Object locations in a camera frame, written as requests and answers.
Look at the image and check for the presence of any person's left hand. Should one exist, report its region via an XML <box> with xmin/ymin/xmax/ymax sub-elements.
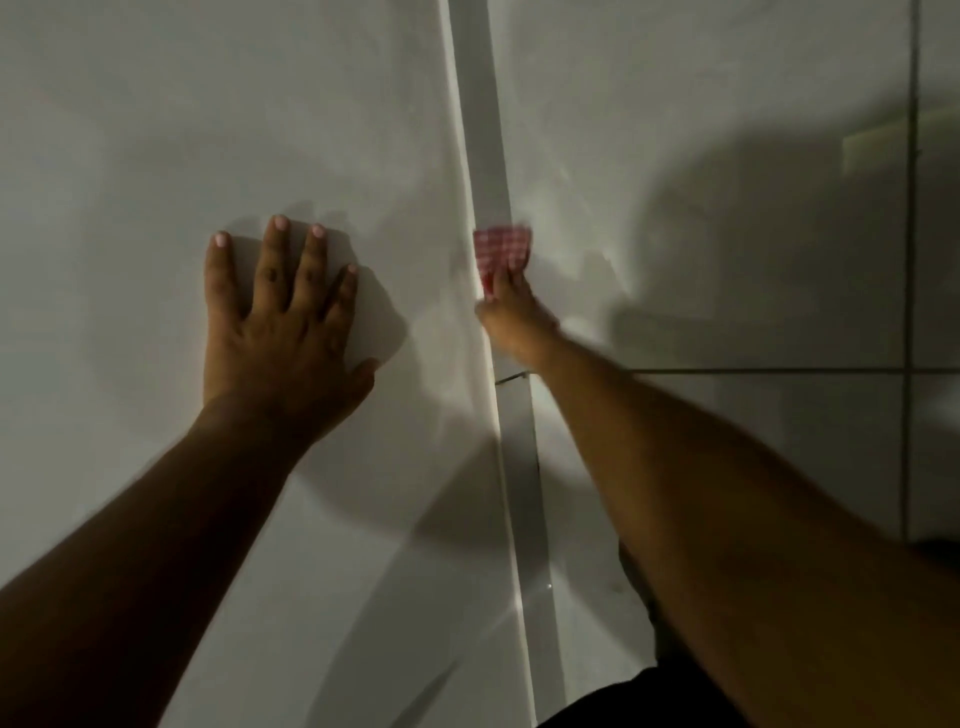
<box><xmin>197</xmin><ymin>215</ymin><xmax>381</xmax><ymax>453</ymax></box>

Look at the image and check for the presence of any person's right hand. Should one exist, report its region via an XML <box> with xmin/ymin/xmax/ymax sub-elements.
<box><xmin>474</xmin><ymin>263</ymin><xmax>562</xmax><ymax>370</ymax></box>

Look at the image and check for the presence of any red white striped cloth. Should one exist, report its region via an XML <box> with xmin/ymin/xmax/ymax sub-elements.
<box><xmin>471</xmin><ymin>224</ymin><xmax>535</xmax><ymax>298</ymax></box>

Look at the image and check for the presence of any person's left forearm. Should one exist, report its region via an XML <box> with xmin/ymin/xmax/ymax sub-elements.
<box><xmin>0</xmin><ymin>404</ymin><xmax>316</xmax><ymax>728</ymax></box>

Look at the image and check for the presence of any person's right leg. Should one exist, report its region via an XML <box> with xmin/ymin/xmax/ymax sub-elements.
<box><xmin>538</xmin><ymin>659</ymin><xmax>751</xmax><ymax>728</ymax></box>

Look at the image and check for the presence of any person's right forearm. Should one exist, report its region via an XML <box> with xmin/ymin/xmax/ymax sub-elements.
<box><xmin>517</xmin><ymin>333</ymin><xmax>960</xmax><ymax>728</ymax></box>

